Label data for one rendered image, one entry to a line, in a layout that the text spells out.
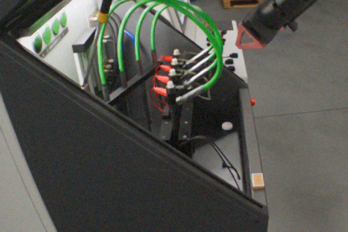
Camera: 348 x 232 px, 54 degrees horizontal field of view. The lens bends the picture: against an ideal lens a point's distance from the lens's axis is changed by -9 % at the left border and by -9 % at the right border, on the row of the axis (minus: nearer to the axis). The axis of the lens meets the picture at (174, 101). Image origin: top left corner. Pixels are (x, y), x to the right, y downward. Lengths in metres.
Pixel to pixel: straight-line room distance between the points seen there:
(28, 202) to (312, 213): 1.67
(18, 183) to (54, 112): 0.27
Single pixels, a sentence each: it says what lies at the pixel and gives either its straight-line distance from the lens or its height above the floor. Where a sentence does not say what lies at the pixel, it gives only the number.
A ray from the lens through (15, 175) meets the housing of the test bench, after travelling 0.96.
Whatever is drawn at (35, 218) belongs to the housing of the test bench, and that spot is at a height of 0.93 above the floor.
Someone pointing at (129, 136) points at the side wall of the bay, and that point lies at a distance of 0.77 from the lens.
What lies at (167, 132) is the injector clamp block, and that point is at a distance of 1.16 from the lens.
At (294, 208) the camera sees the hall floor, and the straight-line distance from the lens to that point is 2.26.
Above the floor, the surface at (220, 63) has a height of 1.27.
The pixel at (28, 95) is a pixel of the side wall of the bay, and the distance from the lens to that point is 0.78.
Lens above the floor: 1.65
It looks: 30 degrees down
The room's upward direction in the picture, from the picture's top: 6 degrees counter-clockwise
